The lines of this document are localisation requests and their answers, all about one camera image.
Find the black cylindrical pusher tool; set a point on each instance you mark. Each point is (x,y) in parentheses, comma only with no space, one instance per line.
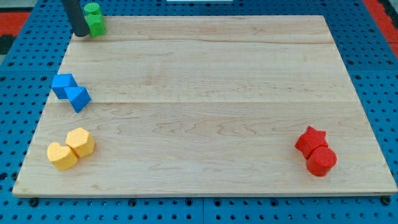
(76,17)

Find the blue triangle block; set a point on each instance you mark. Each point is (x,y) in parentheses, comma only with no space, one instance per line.
(78,97)

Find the red star block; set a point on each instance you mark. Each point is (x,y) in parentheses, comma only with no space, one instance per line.
(310,140)

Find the green cylinder block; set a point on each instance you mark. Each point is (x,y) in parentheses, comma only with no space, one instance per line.
(93,8)

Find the wooden board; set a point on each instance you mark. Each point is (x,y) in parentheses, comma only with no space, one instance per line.
(207,106)

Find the yellow heart block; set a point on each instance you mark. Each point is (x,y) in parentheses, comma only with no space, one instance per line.
(62,157)

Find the yellow hexagon block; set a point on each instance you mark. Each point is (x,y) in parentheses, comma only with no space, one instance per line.
(81,142)

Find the green star block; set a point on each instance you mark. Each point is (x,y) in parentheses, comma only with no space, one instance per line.
(95,24)

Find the red cylinder block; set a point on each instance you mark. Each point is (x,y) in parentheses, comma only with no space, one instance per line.
(321,161)

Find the blue cube block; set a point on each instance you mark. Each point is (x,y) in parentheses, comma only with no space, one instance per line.
(60,82)

